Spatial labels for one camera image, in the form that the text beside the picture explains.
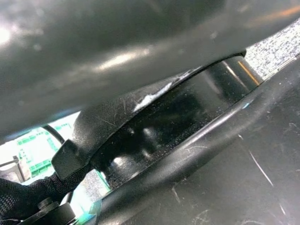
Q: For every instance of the black scratched robot shell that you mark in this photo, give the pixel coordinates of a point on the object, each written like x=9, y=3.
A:
x=234, y=170

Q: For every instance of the black round joint disc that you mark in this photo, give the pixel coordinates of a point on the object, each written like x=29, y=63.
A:
x=163, y=124

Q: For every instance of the black round bolted mount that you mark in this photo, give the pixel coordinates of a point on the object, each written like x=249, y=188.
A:
x=56, y=214

